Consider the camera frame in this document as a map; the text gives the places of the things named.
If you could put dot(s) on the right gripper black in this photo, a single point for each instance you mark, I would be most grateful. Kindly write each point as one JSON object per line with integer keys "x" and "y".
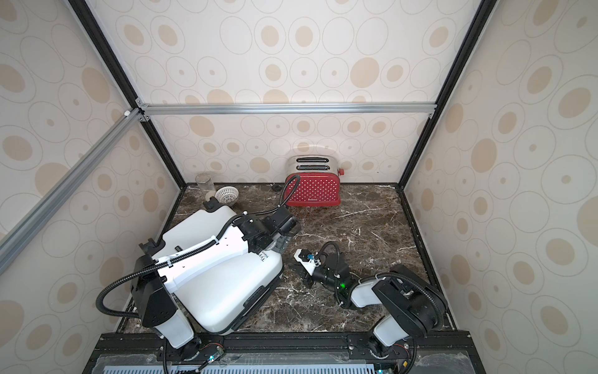
{"x": 315, "y": 269}

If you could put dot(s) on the white hard-shell suitcase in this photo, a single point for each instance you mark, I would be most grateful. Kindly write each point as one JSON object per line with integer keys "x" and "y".
{"x": 224, "y": 280}

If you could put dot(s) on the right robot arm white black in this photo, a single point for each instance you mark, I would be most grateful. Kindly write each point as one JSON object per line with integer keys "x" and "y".
{"x": 414, "y": 308}

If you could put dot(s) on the white perforated strainer cup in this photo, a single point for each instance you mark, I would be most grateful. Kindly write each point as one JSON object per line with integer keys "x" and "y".
{"x": 227, "y": 195}

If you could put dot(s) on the red and chrome toaster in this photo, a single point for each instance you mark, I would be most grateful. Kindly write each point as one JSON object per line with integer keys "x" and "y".
{"x": 314, "y": 181}

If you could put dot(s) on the clear glass jar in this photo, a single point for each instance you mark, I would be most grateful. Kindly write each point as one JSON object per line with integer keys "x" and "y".
{"x": 205, "y": 184}

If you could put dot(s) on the left diagonal aluminium bar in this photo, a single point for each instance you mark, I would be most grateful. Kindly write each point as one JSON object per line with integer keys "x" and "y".
{"x": 25, "y": 231}

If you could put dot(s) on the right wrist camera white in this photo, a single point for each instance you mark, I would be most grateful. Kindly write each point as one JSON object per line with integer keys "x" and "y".
{"x": 309, "y": 266}

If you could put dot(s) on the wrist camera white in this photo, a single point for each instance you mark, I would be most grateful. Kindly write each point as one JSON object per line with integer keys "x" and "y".
{"x": 309, "y": 266}
{"x": 282, "y": 243}

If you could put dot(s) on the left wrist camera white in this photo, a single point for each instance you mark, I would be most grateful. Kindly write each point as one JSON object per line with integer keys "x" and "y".
{"x": 282, "y": 243}

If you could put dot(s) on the horizontal aluminium frame bar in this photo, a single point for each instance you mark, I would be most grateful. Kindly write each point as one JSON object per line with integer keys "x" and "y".
{"x": 288, "y": 109}

